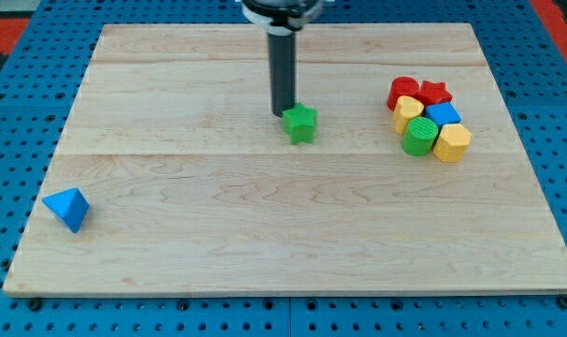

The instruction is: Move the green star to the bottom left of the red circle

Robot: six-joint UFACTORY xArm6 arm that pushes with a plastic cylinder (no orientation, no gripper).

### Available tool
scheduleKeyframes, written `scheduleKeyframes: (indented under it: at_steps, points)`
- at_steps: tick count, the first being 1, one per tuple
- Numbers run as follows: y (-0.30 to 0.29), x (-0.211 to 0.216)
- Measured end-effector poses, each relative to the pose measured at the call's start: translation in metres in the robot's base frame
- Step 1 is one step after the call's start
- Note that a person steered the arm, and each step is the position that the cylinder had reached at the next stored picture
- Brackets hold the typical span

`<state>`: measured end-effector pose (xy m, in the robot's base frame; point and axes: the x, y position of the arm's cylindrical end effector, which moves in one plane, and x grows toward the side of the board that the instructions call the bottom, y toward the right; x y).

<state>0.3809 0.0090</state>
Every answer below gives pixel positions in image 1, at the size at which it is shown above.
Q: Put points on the red cylinder block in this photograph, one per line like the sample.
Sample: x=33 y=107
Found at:
x=401 y=86

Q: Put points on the red star block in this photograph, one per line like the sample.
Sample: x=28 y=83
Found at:
x=432 y=93

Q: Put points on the wooden board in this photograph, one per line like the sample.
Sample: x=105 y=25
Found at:
x=196 y=191

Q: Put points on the green cylinder block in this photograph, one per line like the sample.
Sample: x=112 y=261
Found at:
x=419 y=136

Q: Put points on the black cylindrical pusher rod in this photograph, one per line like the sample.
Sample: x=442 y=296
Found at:
x=282 y=69

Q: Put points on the blue cube block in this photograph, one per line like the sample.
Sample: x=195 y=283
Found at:
x=442 y=114

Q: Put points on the blue triangle block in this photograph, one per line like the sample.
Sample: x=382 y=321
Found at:
x=69 y=207

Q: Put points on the yellow hexagon block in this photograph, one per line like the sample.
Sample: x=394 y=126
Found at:
x=452 y=143

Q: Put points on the black white robot end mount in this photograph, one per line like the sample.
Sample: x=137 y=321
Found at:
x=281 y=15

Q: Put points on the yellow heart block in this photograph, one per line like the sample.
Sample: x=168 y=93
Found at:
x=407 y=108

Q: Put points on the green star block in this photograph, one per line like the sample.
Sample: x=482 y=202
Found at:
x=299 y=123

